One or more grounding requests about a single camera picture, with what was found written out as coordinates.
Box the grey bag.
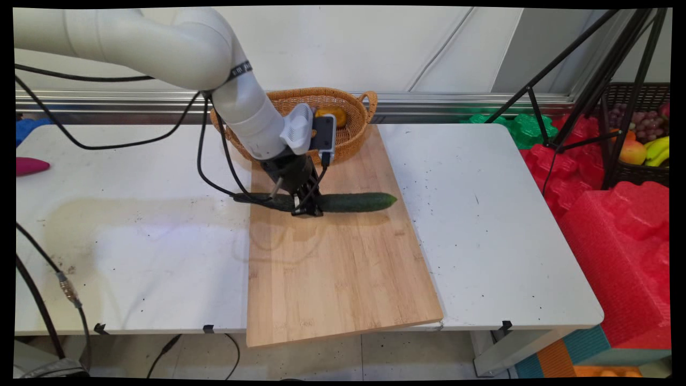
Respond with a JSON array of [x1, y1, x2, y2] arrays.
[[13, 357, 91, 379]]

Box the orange yellow toy peach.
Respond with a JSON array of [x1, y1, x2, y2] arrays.
[[619, 140, 647, 166]]

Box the wooden cutting board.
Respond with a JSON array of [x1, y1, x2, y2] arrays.
[[246, 124, 444, 348]]

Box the green foam mat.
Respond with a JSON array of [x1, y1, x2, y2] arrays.
[[461, 113, 560, 150]]

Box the black plastic crate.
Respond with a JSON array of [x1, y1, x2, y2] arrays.
[[600, 82, 670, 189]]

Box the silver metal wall rail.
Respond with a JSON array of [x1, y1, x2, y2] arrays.
[[16, 90, 577, 125]]

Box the white ribbed camera mount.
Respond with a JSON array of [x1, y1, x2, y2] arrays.
[[279, 103, 316, 157]]

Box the black floor cable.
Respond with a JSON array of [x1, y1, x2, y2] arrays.
[[147, 333, 241, 380]]

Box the long dark green cucumber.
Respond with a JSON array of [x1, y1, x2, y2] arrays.
[[233, 192, 398, 214]]

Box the large red foam mat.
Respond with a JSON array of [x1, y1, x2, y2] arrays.
[[557, 181, 672, 350]]

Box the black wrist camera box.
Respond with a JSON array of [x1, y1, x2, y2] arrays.
[[312, 114, 338, 166]]

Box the small red foam mat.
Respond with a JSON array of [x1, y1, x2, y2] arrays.
[[519, 114, 609, 221]]

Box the black camera tripod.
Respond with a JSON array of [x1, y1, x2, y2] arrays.
[[485, 8, 669, 191]]

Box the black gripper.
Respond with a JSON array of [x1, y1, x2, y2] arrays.
[[260, 152, 324, 218]]

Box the woven wicker basket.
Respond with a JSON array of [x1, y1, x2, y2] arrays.
[[210, 87, 378, 165]]

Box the white table leg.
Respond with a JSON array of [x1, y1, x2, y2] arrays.
[[474, 327, 570, 377]]

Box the cable with metal connector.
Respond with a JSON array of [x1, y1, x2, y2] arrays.
[[15, 222, 93, 372]]

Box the purple toy grapes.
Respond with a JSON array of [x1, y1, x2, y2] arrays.
[[611, 105, 668, 143]]

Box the blue orange foam block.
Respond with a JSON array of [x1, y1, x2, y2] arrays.
[[514, 324, 613, 378]]

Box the pink toy vegetable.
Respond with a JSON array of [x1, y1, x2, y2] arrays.
[[16, 157, 51, 177]]

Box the black hanging arm cable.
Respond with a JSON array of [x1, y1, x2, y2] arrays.
[[15, 63, 201, 151]]

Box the yellow orange toy fruit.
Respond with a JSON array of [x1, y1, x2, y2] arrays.
[[315, 106, 348, 129]]

